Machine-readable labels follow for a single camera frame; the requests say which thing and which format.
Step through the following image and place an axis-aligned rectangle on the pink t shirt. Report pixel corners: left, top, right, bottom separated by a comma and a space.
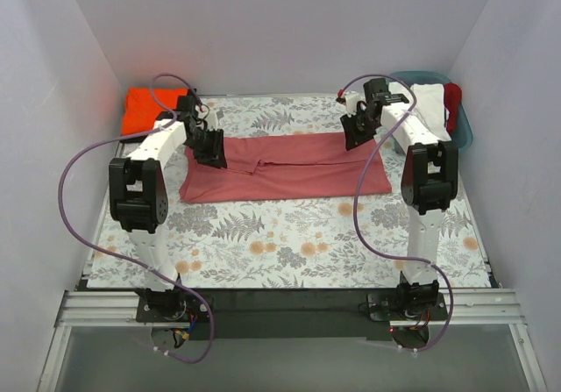
179, 132, 377, 203

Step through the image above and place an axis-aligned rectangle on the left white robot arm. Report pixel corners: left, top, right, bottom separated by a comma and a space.
109, 92, 227, 321

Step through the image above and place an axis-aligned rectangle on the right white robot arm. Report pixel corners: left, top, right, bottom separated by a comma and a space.
336, 74, 458, 320

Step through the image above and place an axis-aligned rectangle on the white t shirt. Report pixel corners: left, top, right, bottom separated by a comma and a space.
411, 84, 451, 141
388, 82, 411, 98

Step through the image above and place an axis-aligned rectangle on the folded orange t shirt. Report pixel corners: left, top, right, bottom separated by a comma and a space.
121, 87, 188, 136

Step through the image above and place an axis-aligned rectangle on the red t shirt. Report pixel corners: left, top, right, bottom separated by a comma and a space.
444, 82, 462, 135

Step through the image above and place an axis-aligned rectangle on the teal laundry basket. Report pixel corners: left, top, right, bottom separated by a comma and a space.
391, 71, 472, 153

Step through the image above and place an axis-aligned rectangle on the floral table mat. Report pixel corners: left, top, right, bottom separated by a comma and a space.
87, 96, 491, 289

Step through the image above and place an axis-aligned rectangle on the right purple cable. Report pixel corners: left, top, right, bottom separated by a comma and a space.
339, 74, 455, 354

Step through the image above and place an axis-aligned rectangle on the purple cable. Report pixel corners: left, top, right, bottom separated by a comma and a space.
58, 74, 217, 364
339, 74, 455, 354

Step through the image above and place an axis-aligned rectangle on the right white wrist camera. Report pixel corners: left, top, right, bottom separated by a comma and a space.
336, 90, 365, 117

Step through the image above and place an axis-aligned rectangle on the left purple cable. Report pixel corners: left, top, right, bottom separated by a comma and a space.
58, 74, 217, 364

